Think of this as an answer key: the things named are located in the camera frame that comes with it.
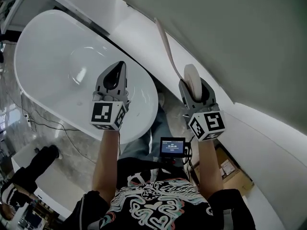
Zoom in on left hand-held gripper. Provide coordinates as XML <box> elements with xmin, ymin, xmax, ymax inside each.
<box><xmin>90</xmin><ymin>60</ymin><xmax>132</xmax><ymax>132</ymax></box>

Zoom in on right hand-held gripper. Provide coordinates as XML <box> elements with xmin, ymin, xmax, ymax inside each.
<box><xmin>178</xmin><ymin>79</ymin><xmax>227</xmax><ymax>143</ymax></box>

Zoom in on roll of beige tape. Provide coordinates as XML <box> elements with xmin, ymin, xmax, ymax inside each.
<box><xmin>154</xmin><ymin>17</ymin><xmax>204</xmax><ymax>103</ymax></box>

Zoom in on white bathtub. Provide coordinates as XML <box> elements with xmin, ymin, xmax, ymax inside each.
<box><xmin>13</xmin><ymin>9</ymin><xmax>159</xmax><ymax>145</ymax></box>

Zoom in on person's right forearm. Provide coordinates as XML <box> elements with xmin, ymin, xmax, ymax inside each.
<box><xmin>197</xmin><ymin>139</ymin><xmax>224</xmax><ymax>198</ymax></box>

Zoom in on person's left forearm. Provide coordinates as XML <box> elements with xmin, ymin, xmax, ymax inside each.
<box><xmin>92</xmin><ymin>129</ymin><xmax>120</xmax><ymax>202</ymax></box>

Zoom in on person's pale shoe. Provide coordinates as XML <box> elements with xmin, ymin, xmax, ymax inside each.
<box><xmin>157</xmin><ymin>91</ymin><xmax>166</xmax><ymax>107</ymax></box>

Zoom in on small black monitor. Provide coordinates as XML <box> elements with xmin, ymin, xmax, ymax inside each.
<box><xmin>160</xmin><ymin>137</ymin><xmax>192</xmax><ymax>164</ymax></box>

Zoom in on person's blue jeans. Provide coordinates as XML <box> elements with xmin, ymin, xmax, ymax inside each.
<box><xmin>118</xmin><ymin>104</ymin><xmax>173</xmax><ymax>162</ymax></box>

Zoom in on grey roller blind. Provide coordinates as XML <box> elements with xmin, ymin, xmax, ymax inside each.
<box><xmin>114</xmin><ymin>0</ymin><xmax>307</xmax><ymax>135</ymax></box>

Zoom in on brown cardboard box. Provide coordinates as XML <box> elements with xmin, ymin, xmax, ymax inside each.
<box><xmin>191</xmin><ymin>145</ymin><xmax>255</xmax><ymax>196</ymax></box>

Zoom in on person's black printed shirt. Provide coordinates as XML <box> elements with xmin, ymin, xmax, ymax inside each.
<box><xmin>64</xmin><ymin>157</ymin><xmax>256</xmax><ymax>230</ymax></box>

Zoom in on white low cabinet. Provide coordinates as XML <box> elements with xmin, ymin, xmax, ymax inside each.
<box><xmin>11</xmin><ymin>142</ymin><xmax>72</xmax><ymax>220</ymax></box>

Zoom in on dark storage shelf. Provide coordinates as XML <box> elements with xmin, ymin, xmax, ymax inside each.
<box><xmin>21</xmin><ymin>193</ymin><xmax>64</xmax><ymax>230</ymax></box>

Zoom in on grey harness strap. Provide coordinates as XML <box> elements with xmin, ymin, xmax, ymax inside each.
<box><xmin>223</xmin><ymin>208</ymin><xmax>232</xmax><ymax>230</ymax></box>

